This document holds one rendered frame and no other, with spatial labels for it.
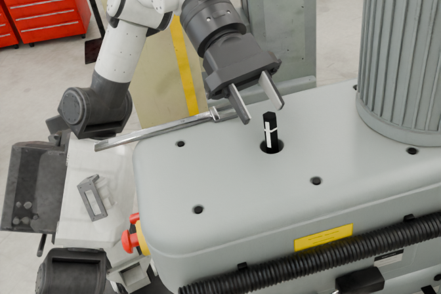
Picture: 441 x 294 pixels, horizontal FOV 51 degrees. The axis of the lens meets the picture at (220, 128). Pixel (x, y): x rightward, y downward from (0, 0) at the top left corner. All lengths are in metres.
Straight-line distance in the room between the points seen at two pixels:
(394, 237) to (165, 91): 2.11
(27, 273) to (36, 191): 2.14
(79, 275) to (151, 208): 0.57
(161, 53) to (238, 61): 1.87
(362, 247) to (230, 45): 0.35
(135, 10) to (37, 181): 0.46
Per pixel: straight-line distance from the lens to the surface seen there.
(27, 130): 4.40
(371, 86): 0.71
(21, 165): 1.15
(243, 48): 0.71
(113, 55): 1.07
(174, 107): 2.75
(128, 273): 2.02
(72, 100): 1.11
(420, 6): 0.61
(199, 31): 0.72
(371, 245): 0.71
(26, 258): 3.34
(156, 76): 2.62
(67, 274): 1.20
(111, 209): 1.05
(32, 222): 1.17
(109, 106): 1.13
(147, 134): 0.77
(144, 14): 1.01
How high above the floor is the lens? 2.37
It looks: 40 degrees down
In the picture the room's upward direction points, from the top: 10 degrees counter-clockwise
